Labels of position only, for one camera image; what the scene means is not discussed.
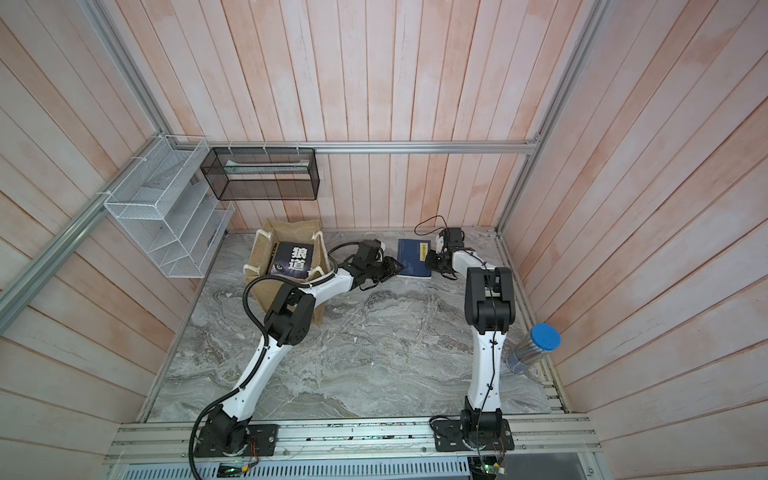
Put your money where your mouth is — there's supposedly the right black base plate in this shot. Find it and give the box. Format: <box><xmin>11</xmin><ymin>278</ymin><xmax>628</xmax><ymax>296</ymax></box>
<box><xmin>429</xmin><ymin>416</ymin><xmax>515</xmax><ymax>453</ymax></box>

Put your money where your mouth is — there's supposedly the black wolf title book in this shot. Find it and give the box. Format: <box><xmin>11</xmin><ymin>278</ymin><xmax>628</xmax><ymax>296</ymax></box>
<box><xmin>269</xmin><ymin>241</ymin><xmax>314</xmax><ymax>280</ymax></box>

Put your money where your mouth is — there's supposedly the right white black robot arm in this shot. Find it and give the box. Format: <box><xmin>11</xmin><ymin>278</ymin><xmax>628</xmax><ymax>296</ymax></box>
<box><xmin>426</xmin><ymin>227</ymin><xmax>516</xmax><ymax>442</ymax></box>

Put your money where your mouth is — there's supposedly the black corrugated cable conduit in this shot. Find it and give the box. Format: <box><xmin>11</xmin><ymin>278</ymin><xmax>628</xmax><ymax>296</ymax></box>
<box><xmin>187</xmin><ymin>239</ymin><xmax>364</xmax><ymax>480</ymax></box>

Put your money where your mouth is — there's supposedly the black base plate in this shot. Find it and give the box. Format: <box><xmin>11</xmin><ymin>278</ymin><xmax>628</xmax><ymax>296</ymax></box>
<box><xmin>193</xmin><ymin>424</ymin><xmax>279</xmax><ymax>458</ymax></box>
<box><xmin>429</xmin><ymin>416</ymin><xmax>515</xmax><ymax>453</ymax></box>

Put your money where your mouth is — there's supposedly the black wire mesh basket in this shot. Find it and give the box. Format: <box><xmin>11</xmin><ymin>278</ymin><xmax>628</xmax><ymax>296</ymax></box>
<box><xmin>201</xmin><ymin>146</ymin><xmax>320</xmax><ymax>201</ymax></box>

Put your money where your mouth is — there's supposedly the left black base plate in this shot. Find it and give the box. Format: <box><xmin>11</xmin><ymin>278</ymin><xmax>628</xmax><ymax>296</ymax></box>
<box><xmin>193</xmin><ymin>424</ymin><xmax>279</xmax><ymax>458</ymax></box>

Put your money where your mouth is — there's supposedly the burlap canvas tote bag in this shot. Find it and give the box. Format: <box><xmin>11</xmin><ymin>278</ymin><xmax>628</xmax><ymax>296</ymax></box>
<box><xmin>242</xmin><ymin>218</ymin><xmax>332</xmax><ymax>326</ymax></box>

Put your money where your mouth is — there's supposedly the aluminium mounting rail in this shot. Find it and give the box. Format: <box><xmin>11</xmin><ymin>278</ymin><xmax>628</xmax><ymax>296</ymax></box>
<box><xmin>104</xmin><ymin>414</ymin><xmax>602</xmax><ymax>465</ymax></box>

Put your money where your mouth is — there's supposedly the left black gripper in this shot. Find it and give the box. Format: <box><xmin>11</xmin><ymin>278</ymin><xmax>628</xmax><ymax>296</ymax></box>
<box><xmin>365</xmin><ymin>255</ymin><xmax>405</xmax><ymax>282</ymax></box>

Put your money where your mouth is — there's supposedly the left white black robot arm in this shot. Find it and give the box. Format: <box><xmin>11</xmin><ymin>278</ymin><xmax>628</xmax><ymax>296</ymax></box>
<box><xmin>189</xmin><ymin>240</ymin><xmax>403</xmax><ymax>456</ymax></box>

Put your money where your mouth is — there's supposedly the white wire mesh shelf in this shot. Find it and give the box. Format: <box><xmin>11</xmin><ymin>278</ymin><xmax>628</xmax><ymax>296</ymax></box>
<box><xmin>104</xmin><ymin>135</ymin><xmax>235</xmax><ymax>279</ymax></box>

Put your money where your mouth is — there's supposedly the clear jar blue lid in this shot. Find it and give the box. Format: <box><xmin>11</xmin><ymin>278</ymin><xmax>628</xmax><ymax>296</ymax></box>
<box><xmin>506</xmin><ymin>323</ymin><xmax>562</xmax><ymax>375</ymax></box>

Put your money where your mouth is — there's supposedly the navy book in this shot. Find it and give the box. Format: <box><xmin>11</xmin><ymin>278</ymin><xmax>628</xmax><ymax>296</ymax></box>
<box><xmin>397</xmin><ymin>239</ymin><xmax>432</xmax><ymax>278</ymax></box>

